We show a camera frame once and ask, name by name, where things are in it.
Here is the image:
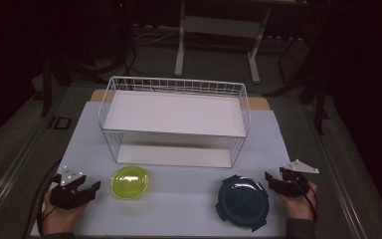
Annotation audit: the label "green plastic bowl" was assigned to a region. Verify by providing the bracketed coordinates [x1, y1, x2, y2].
[110, 165, 149, 201]

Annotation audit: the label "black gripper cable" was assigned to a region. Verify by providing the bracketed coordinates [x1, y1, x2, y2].
[296, 178, 320, 223]
[22, 158, 63, 239]

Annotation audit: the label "pale blue table mat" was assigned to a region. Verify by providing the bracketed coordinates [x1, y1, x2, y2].
[29, 101, 314, 238]

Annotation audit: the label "floor cables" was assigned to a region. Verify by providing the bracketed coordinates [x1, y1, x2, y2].
[112, 19, 183, 81]

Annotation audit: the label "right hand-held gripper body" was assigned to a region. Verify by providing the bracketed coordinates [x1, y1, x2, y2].
[272, 158, 320, 199]

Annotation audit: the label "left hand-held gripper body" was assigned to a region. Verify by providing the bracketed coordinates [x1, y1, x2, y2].
[49, 165, 88, 211]

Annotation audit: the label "white metal desk frame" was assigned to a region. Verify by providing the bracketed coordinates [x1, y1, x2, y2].
[173, 0, 273, 84]

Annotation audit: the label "white wire shelf rack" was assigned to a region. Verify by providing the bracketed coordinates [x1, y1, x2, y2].
[97, 76, 252, 169]

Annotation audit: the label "black square floor plate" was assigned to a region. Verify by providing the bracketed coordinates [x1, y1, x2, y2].
[47, 116, 73, 130]

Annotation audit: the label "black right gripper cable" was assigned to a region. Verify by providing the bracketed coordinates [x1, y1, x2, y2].
[296, 178, 320, 223]

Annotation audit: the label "person's left hand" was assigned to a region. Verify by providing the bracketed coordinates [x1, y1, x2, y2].
[41, 190, 88, 237]

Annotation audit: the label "person's right hand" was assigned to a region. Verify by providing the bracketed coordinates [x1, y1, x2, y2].
[277, 181, 318, 222]

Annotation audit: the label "black stand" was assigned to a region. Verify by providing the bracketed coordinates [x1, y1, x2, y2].
[263, 19, 331, 135]
[39, 49, 74, 118]

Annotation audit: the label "dark blue lidded container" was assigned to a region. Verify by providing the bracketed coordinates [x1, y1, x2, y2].
[215, 174, 271, 233]

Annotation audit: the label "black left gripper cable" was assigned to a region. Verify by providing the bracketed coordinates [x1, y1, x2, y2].
[22, 158, 63, 239]

